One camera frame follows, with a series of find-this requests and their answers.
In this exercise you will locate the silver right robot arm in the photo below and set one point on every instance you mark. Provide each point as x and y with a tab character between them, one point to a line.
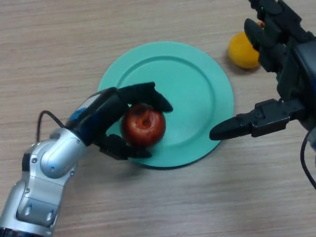
313	142

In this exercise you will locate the red apple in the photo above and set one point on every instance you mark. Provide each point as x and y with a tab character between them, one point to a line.
144	128

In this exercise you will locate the green round plate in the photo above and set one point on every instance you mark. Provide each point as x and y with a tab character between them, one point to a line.
192	86

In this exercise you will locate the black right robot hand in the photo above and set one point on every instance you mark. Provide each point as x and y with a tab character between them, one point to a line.
296	69

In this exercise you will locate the yellow pear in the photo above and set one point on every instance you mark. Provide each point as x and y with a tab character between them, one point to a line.
240	51

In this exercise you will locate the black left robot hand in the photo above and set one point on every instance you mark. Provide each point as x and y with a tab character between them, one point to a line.
98	116

